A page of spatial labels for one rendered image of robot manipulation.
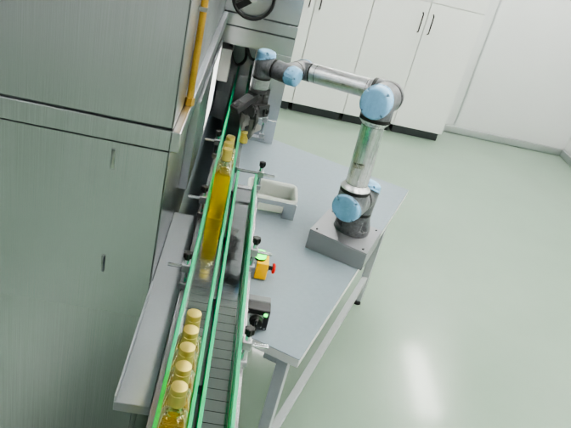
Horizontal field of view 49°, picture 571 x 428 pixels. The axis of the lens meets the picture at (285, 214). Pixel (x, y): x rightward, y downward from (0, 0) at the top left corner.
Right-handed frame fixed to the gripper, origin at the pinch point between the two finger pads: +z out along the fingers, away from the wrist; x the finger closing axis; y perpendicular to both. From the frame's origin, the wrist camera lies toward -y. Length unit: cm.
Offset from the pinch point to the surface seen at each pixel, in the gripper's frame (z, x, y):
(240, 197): 21.2, -12.8, -8.1
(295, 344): 32, -79, -39
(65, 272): 21, -27, -91
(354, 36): 30, 188, 313
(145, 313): 20, -55, -82
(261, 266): 27, -47, -26
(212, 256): 20, -41, -46
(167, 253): 20, -33, -58
